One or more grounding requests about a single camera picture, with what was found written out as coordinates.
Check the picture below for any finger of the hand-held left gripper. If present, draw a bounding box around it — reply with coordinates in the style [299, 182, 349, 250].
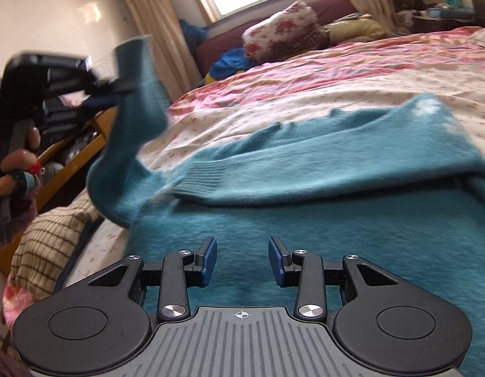
[82, 75, 140, 110]

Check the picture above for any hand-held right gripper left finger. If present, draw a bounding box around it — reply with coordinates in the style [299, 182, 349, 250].
[88, 237, 218, 320]

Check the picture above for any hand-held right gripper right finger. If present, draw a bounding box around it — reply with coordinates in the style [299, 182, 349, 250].
[268, 236, 399, 319]

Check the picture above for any teal fuzzy sweater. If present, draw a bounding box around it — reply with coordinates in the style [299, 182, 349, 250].
[87, 33, 485, 377]

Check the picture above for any person's left hand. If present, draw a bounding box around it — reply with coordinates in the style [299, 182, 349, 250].
[0, 125, 42, 199]

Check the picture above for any wooden nightstand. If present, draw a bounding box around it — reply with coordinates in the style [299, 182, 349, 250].
[36, 108, 118, 215]

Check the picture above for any dark blue cloth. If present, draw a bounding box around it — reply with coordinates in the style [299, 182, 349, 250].
[179, 19, 208, 50]

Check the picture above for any blue and yellow garment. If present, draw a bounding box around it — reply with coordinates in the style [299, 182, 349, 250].
[206, 48, 259, 84]

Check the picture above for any beige plaid cloth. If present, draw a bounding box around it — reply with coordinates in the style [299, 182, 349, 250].
[10, 194, 105, 302]

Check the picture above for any floral red white pillow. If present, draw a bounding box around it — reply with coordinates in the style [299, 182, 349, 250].
[242, 0, 330, 63]

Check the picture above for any yellow pillow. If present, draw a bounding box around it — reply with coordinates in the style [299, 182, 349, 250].
[325, 13, 388, 45]

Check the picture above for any dark wooden cabinet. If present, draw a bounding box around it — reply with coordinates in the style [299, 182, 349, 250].
[391, 0, 481, 34]

